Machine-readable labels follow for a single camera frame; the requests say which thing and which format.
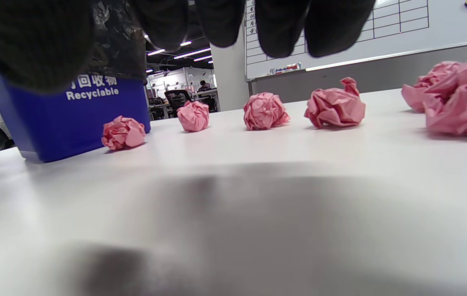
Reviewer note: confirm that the group of pink papers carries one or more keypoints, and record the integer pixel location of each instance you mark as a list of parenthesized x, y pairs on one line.
[(265, 110)]

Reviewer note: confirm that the white rolling whiteboard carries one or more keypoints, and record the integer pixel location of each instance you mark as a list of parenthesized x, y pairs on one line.
[(401, 37)]

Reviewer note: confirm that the box of coloured magnets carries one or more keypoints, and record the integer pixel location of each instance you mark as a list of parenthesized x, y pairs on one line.
[(286, 68)]

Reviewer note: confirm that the blue recycling bin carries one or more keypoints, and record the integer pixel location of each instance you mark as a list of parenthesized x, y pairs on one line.
[(73, 123)]

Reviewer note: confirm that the person's right hand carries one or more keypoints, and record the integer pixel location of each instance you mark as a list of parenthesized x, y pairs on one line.
[(32, 41)]

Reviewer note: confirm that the ceiling strip light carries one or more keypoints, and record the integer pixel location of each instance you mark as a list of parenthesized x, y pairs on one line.
[(192, 53), (185, 43), (203, 58), (156, 52)]

